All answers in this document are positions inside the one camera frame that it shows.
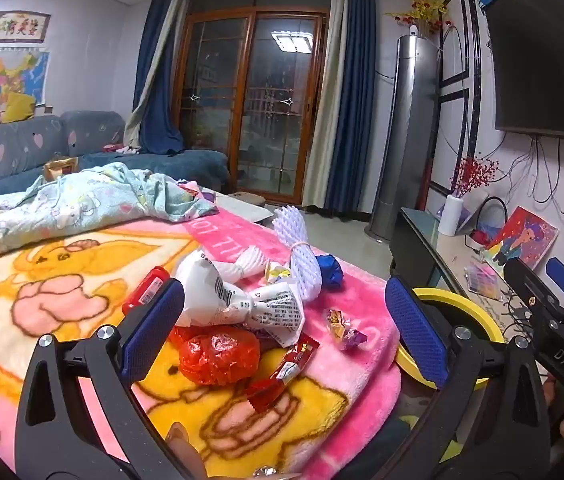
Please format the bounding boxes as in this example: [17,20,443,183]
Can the white marble coffee table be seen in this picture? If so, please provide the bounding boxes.
[217,197,273,226]

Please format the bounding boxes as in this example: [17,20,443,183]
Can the television cabinet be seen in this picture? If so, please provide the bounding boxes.
[389,207,543,341]

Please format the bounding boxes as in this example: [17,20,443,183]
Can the blue heart pattern sofa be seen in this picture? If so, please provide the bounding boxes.
[0,110,230,221]

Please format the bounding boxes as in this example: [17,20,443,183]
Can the black wall cables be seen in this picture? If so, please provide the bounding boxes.
[504,135,564,241]

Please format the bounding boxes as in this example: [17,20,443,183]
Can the long red wrapper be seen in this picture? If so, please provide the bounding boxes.
[247,335,321,413]

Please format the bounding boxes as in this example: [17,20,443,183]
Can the yellow artificial flowers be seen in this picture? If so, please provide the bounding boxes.
[387,0,455,36]

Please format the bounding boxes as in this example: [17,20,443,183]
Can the silver tower air conditioner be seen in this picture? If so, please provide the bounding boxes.
[366,34,440,243]

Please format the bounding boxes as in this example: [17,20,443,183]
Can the lavender foam fruit net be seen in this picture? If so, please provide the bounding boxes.
[272,205,323,301]

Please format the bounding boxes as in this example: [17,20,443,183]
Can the pack of coloured pens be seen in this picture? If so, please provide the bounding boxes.
[464,262,505,301]

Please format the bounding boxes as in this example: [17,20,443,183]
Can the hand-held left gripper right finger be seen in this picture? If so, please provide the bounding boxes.
[377,275,553,480]

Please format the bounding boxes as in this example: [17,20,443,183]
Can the person's green jacket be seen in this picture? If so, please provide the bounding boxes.
[432,435,463,463]

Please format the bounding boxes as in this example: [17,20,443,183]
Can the framed embroidery picture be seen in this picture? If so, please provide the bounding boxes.
[0,10,52,43]

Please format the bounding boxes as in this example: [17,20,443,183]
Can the blue wrapper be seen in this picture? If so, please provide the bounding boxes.
[314,254,344,291]

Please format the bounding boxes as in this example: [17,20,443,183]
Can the light blue printed quilt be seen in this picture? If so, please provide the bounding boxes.
[0,162,220,266]

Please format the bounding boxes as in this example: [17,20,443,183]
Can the black hoop handle basket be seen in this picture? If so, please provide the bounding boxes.
[469,196,508,250]

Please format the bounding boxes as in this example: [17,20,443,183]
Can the brown stool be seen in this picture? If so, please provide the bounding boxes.
[227,191,267,206]

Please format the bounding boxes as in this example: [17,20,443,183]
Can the yellow pillow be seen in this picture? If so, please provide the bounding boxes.
[2,92,36,123]

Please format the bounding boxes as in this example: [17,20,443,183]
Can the gold gift box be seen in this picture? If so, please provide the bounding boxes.
[44,156,80,181]

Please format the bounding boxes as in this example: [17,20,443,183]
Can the white printed plastic bag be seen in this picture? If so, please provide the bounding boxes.
[174,250,307,348]

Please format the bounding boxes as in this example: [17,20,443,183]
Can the black wall television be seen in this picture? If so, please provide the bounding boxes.
[482,0,564,141]

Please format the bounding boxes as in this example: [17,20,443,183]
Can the wooden sliding glass door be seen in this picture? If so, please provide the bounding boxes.
[172,7,330,198]

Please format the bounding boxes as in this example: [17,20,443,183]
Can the wall map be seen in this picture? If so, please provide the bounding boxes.
[0,50,50,108]

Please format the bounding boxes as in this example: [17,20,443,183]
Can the red plastic bag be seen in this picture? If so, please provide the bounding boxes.
[169,325,261,386]

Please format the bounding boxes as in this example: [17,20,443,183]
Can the dark shiny candy wrapper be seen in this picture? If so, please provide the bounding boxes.
[324,308,350,343]

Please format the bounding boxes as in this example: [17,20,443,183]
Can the person's dark trousers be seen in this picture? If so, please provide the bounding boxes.
[327,400,428,480]

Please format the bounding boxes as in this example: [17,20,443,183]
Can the pink bear printed blanket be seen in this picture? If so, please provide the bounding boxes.
[0,187,403,480]

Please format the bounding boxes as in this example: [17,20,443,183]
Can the yellow round bin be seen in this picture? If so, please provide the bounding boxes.
[394,287,505,396]

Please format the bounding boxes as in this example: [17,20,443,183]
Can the red small bottle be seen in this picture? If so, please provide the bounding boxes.
[122,266,170,313]

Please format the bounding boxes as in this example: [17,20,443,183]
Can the blue curtain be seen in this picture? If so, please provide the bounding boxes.
[324,0,385,211]
[134,0,185,155]

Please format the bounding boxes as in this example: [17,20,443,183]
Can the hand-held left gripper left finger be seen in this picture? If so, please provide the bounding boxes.
[14,277,207,480]

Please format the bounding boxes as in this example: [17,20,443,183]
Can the white vase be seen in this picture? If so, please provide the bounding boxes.
[438,194,464,237]

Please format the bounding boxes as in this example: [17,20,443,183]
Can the white foam fruit net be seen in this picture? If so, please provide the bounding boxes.
[239,250,275,282]

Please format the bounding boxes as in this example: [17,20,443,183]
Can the colourful picture book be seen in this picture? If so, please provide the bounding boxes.
[482,206,560,273]

